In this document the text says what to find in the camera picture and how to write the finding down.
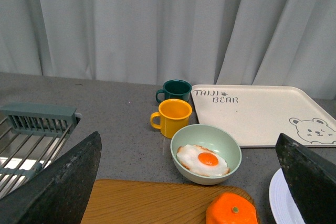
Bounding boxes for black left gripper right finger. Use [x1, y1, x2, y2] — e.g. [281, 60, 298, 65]
[275, 133, 335, 223]

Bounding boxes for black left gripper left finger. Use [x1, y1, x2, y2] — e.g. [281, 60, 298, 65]
[1, 132, 102, 223]

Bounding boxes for white round plate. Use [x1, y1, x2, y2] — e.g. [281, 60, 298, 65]
[269, 168, 304, 224]

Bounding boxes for orange mandarin fruit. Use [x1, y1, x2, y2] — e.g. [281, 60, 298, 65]
[206, 192, 258, 223]

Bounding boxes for wooden cutting board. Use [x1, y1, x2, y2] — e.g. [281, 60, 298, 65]
[81, 179, 254, 223]

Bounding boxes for grey-green dish drying rack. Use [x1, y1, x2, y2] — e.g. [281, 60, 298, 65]
[1, 102, 81, 197]

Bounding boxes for beige bear serving tray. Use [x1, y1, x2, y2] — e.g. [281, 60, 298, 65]
[191, 84, 335, 147]

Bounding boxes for light green bowl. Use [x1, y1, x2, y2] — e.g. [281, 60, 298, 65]
[170, 124, 242, 185]

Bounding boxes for fake fried egg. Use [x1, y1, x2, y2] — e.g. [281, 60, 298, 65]
[176, 144, 230, 177]

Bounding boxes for yellow enamel mug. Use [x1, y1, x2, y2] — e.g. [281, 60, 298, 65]
[150, 99, 192, 138]

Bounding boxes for dark green enamel mug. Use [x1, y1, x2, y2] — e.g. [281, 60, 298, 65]
[155, 79, 192, 103]

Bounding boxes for white curtain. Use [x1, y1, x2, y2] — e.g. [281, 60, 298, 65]
[1, 0, 335, 99]

